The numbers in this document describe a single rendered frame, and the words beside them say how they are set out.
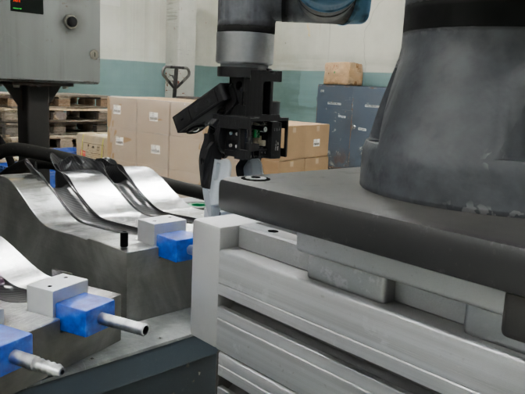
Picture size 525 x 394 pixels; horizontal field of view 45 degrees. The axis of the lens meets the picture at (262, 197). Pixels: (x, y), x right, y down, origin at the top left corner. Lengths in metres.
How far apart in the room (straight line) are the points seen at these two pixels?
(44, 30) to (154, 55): 7.39
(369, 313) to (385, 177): 0.08
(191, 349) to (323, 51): 8.42
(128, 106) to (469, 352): 5.11
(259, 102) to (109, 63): 7.87
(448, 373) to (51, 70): 1.44
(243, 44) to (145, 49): 8.15
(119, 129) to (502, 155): 5.22
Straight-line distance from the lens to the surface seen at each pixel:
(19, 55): 1.64
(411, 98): 0.33
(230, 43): 0.82
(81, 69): 1.71
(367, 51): 8.63
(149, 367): 0.75
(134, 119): 5.31
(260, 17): 0.83
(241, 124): 0.81
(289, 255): 0.42
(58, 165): 1.12
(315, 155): 5.95
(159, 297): 0.82
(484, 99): 0.31
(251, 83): 0.82
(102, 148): 6.11
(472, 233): 0.27
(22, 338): 0.60
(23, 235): 1.01
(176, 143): 4.93
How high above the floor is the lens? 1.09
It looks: 10 degrees down
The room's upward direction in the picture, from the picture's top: 3 degrees clockwise
